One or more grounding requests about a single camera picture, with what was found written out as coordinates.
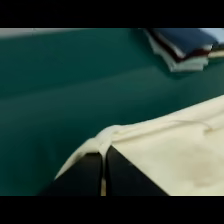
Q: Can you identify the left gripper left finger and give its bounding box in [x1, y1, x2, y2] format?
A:
[41, 152, 103, 197]

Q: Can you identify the cream garment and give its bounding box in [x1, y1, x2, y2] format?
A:
[54, 94, 224, 197]

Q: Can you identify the blue garment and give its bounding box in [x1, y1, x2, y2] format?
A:
[148, 28, 220, 56]

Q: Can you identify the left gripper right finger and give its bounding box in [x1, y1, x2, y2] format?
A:
[105, 145, 168, 197]

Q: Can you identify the brown garment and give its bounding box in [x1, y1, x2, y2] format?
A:
[207, 43, 224, 60]

